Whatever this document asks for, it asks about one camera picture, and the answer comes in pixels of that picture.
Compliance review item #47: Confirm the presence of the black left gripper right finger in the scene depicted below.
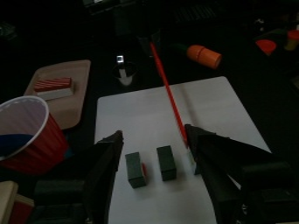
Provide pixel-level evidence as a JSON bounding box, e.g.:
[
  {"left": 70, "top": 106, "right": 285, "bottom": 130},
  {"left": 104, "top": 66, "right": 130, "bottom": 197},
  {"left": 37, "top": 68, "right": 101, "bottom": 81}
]
[{"left": 182, "top": 123, "right": 273, "bottom": 224}]

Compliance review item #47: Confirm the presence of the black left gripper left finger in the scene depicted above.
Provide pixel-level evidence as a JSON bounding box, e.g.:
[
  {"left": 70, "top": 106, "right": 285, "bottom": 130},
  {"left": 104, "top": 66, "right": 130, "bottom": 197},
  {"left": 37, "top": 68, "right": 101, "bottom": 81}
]
[{"left": 82, "top": 129, "right": 125, "bottom": 224}]

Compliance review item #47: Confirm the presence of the red toy knife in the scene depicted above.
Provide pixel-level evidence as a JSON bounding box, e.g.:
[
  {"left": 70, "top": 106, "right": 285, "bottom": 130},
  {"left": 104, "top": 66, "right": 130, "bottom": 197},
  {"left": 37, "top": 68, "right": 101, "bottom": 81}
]
[{"left": 146, "top": 40, "right": 190, "bottom": 149}]

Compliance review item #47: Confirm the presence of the dark green toy block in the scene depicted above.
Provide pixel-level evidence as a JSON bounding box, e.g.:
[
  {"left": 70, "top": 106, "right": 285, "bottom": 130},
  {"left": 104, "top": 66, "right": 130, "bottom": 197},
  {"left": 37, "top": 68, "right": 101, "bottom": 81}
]
[
  {"left": 124, "top": 151, "right": 148, "bottom": 189},
  {"left": 154, "top": 144, "right": 177, "bottom": 182}
]

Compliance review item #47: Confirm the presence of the red plastic cup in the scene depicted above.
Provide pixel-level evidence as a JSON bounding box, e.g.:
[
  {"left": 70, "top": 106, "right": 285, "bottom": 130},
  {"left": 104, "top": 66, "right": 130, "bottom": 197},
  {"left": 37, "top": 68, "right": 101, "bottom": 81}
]
[{"left": 0, "top": 94, "right": 70, "bottom": 176}]

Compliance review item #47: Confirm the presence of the white cutting board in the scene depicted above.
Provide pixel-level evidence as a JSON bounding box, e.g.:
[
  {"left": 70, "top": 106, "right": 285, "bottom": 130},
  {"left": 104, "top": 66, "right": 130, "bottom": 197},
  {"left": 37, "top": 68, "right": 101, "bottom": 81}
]
[{"left": 94, "top": 75, "right": 273, "bottom": 224}]

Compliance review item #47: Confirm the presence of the wooden box with red side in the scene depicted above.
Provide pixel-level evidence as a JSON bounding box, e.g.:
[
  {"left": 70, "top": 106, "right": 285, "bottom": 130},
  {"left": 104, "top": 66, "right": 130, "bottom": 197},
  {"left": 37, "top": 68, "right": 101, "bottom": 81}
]
[{"left": 0, "top": 180, "right": 34, "bottom": 224}]

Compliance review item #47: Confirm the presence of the blue object inside cup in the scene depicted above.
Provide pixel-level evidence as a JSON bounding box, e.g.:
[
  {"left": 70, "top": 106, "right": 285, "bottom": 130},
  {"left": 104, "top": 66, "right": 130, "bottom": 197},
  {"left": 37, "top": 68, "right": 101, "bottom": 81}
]
[{"left": 0, "top": 133, "right": 34, "bottom": 158}]

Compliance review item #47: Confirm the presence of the light wooden tray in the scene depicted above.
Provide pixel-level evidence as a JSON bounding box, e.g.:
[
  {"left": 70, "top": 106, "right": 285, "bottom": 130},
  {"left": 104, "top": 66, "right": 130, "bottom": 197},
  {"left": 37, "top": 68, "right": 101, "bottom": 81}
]
[{"left": 22, "top": 59, "right": 92, "bottom": 131}]

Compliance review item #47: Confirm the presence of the red striped toy block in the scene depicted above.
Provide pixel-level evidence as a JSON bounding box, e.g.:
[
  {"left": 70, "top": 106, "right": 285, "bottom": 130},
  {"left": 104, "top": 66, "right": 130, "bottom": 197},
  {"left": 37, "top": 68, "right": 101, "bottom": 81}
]
[{"left": 32, "top": 76, "right": 74, "bottom": 102}]

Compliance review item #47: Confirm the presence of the dark utensil with white tip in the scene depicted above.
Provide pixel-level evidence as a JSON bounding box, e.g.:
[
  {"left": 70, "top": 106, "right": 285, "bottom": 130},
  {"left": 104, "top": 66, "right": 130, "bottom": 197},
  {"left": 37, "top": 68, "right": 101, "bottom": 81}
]
[{"left": 114, "top": 54, "right": 136, "bottom": 88}]

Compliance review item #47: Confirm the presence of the orange toy carrot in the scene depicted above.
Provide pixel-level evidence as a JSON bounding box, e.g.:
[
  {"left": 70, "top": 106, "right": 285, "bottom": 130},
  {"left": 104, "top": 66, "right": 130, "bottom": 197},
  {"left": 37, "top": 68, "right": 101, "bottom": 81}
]
[{"left": 170, "top": 43, "right": 222, "bottom": 70}]

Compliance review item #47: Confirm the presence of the red orange toy piece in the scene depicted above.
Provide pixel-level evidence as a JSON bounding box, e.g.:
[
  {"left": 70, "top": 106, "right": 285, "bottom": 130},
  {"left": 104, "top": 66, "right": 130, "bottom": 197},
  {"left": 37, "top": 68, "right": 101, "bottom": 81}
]
[{"left": 254, "top": 38, "right": 277, "bottom": 56}]

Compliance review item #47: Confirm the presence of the yellow toy with red cap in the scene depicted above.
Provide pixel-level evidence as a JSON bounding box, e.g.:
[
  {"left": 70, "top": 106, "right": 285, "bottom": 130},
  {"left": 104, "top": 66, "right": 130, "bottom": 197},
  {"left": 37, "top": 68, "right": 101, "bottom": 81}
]
[{"left": 284, "top": 29, "right": 299, "bottom": 52}]

